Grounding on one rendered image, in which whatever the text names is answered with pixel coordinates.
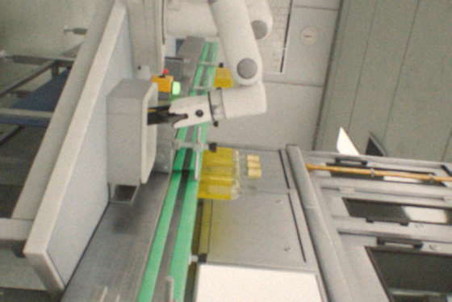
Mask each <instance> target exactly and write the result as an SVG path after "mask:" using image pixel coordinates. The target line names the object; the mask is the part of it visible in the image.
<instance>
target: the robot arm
mask: <svg viewBox="0 0 452 302"><path fill-rule="evenodd" d="M272 27H273V19H272V16H271V13H270V7H269V4H268V2H267V0H207V2H196V1H180V0H165V2H164V37H165V40H167V37H168V35H180V36H206V37H219V38H220V41H221V44H222V45H223V50H224V55H225V56H226V59H227V62H228V67H229V70H230V73H231V75H232V77H233V78H234V80H235V83H236V86H234V87H230V88H226V89H222V90H209V91H208V92H207V94H208V95H197V96H191V97H187V98H183V99H177V100H174V101H173V102H172V104H169V105H165V106H161V108H160V107H147V109H150V110H151V109H153V110H156V111H154V112H147V126H149V125H153V124H171V123H173V128H181V127H185V126H189V125H192V124H201V123H204V122H206V121H208V120H212V121H217V120H226V119H231V118H240V117H244V116H248V115H256V114H261V113H263V112H266V110H267V106H268V103H267V98H266V92H265V89H264V86H263V85H262V68H263V63H262V59H261V56H260V54H259V51H258V49H257V43H256V42H259V41H262V40H264V39H265V38H266V37H268V36H269V34H270V32H271V31H272Z"/></svg>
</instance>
